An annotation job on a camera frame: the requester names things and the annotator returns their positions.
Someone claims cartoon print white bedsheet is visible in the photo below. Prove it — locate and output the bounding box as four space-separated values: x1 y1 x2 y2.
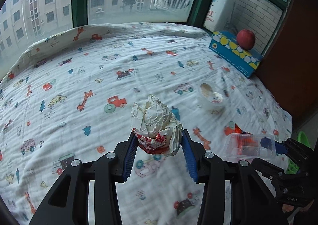
1 23 292 224

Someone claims brown wooden headboard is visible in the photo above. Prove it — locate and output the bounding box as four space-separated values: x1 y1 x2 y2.
257 0 317 127

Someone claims person's right hand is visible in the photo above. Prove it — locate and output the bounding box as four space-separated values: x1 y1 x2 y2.
282 204 295 213

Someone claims red apple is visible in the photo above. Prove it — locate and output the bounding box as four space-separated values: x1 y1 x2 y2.
236 29 255 50

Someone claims blue yellow tissue box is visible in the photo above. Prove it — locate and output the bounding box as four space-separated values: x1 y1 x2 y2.
209 31 263 78

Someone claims green mesh trash basket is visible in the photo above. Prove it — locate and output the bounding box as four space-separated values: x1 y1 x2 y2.
286 131 311 174

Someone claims red white paper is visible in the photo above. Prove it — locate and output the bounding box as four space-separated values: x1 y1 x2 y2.
130 94 183 157

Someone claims small pudding cup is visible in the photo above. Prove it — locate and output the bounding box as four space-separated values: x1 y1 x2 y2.
198 82 225 112

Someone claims orange snack wrapper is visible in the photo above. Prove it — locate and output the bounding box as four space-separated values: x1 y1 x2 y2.
224 121 257 155

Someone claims rectangular clear plastic container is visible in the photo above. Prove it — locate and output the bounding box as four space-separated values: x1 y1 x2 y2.
224 134 276 161

